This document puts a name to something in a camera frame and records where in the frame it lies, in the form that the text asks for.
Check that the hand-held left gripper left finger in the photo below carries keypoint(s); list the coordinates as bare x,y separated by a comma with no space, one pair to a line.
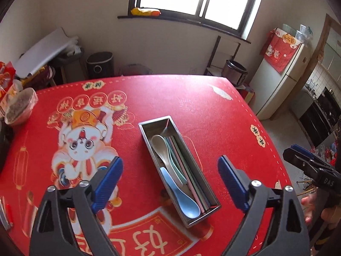
109,181

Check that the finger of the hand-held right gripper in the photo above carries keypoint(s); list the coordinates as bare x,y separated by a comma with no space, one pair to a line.
302,150
295,160

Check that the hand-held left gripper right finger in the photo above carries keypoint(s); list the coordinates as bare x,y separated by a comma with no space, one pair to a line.
234,184

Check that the blue chopstick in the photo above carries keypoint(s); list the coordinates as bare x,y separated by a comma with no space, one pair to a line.
205,192

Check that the green chopstick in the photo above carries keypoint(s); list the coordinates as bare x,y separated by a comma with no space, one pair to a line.
199,192

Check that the pink chopstick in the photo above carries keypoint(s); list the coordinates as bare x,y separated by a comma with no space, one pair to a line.
195,192

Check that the metal utensil tray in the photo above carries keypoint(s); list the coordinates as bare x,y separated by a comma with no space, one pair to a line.
202,220

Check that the blue spoon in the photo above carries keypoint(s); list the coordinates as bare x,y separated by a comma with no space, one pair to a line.
187,205

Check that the green spoon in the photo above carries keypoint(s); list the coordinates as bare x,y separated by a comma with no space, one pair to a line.
177,165

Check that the beige spoon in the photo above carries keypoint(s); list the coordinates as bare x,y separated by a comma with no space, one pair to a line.
159,142

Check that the person's right hand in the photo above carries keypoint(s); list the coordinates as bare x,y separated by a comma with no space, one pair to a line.
310,208

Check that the black kitchen stove unit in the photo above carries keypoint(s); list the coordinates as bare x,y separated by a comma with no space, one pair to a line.
317,120

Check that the grey kitchen counter cabinet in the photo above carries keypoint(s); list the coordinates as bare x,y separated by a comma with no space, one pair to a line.
301,104

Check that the red printed tablecloth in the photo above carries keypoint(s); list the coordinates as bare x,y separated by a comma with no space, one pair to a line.
218,128

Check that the white refrigerator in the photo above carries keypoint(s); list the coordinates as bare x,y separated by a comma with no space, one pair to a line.
279,93

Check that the red printed cloth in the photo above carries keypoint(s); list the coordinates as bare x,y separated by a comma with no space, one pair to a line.
279,50

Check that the black rice cooker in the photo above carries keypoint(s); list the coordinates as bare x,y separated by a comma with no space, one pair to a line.
234,73

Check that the red pen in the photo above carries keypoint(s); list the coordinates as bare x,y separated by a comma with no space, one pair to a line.
9,213

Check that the black trash bin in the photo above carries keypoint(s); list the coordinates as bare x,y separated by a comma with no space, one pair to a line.
100,66

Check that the plastic wrapped bowl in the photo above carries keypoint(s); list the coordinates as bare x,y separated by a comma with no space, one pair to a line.
20,106

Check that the clear plastic container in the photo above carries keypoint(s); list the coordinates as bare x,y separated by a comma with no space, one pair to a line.
302,33

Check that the dark stool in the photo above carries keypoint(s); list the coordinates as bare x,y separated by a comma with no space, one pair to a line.
66,69

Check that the pale green container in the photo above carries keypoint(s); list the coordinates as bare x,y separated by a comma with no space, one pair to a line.
287,28

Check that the white paper roll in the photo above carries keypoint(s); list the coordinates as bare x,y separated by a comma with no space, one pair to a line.
45,50

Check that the red snack bags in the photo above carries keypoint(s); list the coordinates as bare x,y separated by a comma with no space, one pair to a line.
6,74

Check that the yellow packet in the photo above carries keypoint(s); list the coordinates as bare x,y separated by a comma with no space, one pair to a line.
145,11

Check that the kitchen wall cabinets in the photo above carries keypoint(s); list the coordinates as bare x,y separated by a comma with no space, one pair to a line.
333,50

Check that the wooden door frame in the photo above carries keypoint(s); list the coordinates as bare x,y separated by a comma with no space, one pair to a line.
323,37

